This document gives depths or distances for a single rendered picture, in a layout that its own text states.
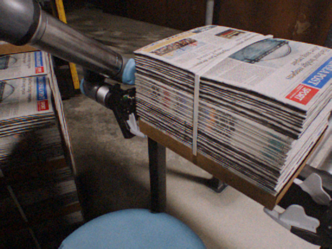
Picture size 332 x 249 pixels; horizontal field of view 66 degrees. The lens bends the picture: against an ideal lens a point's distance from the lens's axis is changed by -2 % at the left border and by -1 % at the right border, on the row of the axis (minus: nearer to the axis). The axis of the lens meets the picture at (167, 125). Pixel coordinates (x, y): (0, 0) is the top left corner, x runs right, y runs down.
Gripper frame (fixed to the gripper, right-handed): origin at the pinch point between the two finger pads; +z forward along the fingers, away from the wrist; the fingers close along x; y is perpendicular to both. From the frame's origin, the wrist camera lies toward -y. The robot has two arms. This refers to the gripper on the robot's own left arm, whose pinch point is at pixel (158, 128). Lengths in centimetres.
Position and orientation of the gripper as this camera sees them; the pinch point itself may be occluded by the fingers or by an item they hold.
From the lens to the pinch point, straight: 72.5
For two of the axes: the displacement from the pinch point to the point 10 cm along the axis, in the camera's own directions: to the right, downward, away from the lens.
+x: 6.9, -4.1, 6.0
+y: 0.0, -8.2, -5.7
